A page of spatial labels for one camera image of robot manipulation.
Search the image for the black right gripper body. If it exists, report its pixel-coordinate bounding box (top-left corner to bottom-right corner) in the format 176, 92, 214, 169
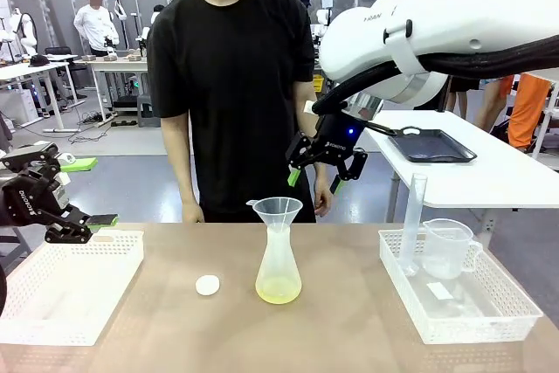
307, 114, 365, 163

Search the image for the white table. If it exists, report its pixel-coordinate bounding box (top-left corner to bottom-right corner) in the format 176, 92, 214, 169
364, 108, 559, 224

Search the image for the man in white shirt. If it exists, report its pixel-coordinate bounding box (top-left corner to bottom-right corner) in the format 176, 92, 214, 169
72, 0, 120, 58

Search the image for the clear plastic graduated cylinder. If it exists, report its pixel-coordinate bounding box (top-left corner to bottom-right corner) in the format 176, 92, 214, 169
397, 173, 428, 277

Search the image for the translucent plastic funnel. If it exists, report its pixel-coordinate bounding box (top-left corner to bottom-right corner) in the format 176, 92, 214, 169
245, 197, 304, 234

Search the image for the white round stopper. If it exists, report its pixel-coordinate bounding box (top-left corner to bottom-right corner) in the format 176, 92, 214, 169
195, 274, 221, 297

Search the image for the person's left forearm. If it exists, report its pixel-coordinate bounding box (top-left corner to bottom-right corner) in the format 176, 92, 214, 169
294, 119, 330, 193

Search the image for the white perforated plastic basket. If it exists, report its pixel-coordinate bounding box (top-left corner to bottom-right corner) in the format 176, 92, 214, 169
377, 227, 544, 345
0, 229, 145, 347

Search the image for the small white paper slip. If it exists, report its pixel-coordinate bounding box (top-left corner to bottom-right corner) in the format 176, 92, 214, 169
426, 281, 453, 302

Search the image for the white desk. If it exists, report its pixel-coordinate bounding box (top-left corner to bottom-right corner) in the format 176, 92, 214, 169
0, 60, 80, 134
73, 56, 149, 123

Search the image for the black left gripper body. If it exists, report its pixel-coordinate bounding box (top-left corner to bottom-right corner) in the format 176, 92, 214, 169
0, 166, 72, 229

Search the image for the person's right hand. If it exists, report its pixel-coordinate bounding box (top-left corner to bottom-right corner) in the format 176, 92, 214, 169
182, 202, 207, 224

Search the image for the person in black t-shirt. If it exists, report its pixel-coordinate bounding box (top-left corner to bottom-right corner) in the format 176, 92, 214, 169
146, 0, 335, 224

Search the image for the black tray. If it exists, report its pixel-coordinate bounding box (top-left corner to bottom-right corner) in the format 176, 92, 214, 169
387, 127, 478, 163

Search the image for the person's right forearm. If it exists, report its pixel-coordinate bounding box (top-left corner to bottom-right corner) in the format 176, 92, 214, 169
168, 145, 203, 208

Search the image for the person in orange clothes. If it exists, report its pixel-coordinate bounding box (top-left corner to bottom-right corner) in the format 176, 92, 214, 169
506, 73, 552, 151

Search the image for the translucent plastic conical flask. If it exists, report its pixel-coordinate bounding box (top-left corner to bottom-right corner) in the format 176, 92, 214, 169
255, 222, 303, 306

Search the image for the person's left hand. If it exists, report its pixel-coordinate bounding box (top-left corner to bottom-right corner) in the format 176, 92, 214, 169
313, 188, 335, 218

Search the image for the clear plastic measuring jug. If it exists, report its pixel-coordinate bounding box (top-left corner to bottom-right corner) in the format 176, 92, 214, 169
421, 218, 484, 281

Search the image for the grey stool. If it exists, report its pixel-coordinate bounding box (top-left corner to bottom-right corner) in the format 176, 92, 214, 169
136, 95, 162, 128

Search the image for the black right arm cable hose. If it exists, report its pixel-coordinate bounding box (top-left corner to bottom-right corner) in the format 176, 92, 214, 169
312, 36, 559, 136

